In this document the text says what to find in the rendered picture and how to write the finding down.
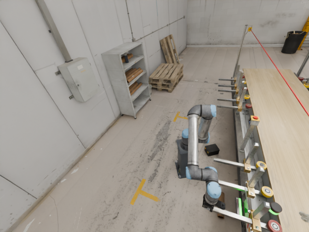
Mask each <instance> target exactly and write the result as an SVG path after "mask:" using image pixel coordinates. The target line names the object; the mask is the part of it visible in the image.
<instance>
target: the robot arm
mask: <svg viewBox="0 0 309 232"><path fill-rule="evenodd" d="M200 116H201V119H200V125H199V128H198V120H199V118H200ZM213 117H216V106H215V105H212V104H198V105H195V106H194V107H192V108H191V109H190V110H189V111H188V114H187V118H188V120H189V128H186V129H184V130H183V131H182V141H181V143H180V146H181V148H182V149H183V150H185V151H188V164H187V167H186V178H187V179H190V180H201V181H205V182H206V193H205V194H204V196H203V204H202V207H204V208H205V209H207V210H209V211H210V212H212V210H213V208H214V206H216V207H218V208H220V209H222V210H224V209H225V203H223V202H221V201H219V200H218V199H219V197H220V195H221V187H220V186H219V182H218V176H217V175H218V174H217V170H216V169H215V168H214V167H205V169H204V168H199V146H198V143H203V144H208V143H209V141H210V134H209V132H208V130H209V127H210V124H211V122H212V118H213Z"/></svg>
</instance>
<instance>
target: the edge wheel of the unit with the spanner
mask: <svg viewBox="0 0 309 232"><path fill-rule="evenodd" d="M267 228H268V229H269V231H270V232H282V227H281V225H280V224H279V223H278V222H277V221H275V220H269V221H268V222H267Z"/></svg>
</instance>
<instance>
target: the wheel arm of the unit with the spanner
mask: <svg viewBox="0 0 309 232"><path fill-rule="evenodd" d="M212 211H213V212H215V213H218V214H221V215H224V216H227V217H230V218H233V219H235V220H239V221H242V222H244V223H247V224H250V225H251V224H252V219H250V218H247V217H244V216H241V215H237V214H234V213H231V212H228V211H226V210H222V209H219V208H216V207H214V208H213V210H212ZM260 225H261V228H262V229H265V230H267V231H269V229H268V228H267V224H265V223H262V222H260Z"/></svg>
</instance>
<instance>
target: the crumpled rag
mask: <svg viewBox="0 0 309 232"><path fill-rule="evenodd" d="M299 214H300V215H301V216H302V217H301V219H302V220H303V221H305V222H308V223H309V214H305V213H304V212H302V211H300V212H299Z"/></svg>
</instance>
